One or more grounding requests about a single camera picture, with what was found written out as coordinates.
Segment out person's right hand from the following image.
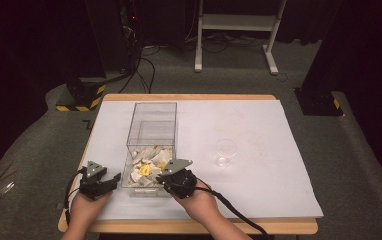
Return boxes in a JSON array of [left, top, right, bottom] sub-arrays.
[[171, 184, 221, 225]]

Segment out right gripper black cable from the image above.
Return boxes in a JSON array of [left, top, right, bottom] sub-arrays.
[[193, 178, 273, 240]]

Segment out white board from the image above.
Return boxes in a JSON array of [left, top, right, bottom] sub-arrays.
[[80, 99, 325, 221]]

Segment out wooden table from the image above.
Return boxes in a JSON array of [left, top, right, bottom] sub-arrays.
[[57, 93, 320, 236]]

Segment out clear acrylic drawer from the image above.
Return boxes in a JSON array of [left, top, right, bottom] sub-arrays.
[[121, 145, 177, 199]]

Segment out pile of white yellow packets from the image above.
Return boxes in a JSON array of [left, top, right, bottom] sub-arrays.
[[128, 145, 174, 188]]

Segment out black stand base yellow mark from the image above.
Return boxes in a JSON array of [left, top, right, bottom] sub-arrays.
[[293, 86, 344, 117]]

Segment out bundle of cables under stand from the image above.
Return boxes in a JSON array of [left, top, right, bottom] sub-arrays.
[[184, 31, 268, 54]]

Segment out clear glass cup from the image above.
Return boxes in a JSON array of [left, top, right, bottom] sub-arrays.
[[213, 138, 239, 169]]

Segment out white metal stand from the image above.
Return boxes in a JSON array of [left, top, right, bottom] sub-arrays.
[[194, 0, 289, 76]]

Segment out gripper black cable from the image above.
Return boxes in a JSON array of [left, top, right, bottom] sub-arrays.
[[64, 167, 87, 226], [193, 178, 273, 240]]

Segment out black equipment with red light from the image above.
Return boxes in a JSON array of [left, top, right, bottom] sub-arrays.
[[118, 0, 144, 72]]

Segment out black floor cables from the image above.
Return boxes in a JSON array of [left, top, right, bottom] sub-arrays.
[[118, 44, 162, 95]]

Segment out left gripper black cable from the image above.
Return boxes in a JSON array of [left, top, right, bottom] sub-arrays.
[[64, 167, 87, 226]]

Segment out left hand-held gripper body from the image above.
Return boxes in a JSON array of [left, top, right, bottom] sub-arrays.
[[78, 160, 109, 201]]

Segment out person's left hand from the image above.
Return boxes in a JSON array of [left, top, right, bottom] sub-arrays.
[[68, 191, 113, 232]]

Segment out black yellow striped stand base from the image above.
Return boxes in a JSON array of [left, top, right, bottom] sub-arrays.
[[55, 76, 108, 113]]

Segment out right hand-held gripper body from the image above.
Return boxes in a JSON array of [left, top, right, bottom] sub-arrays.
[[160, 158, 199, 200]]

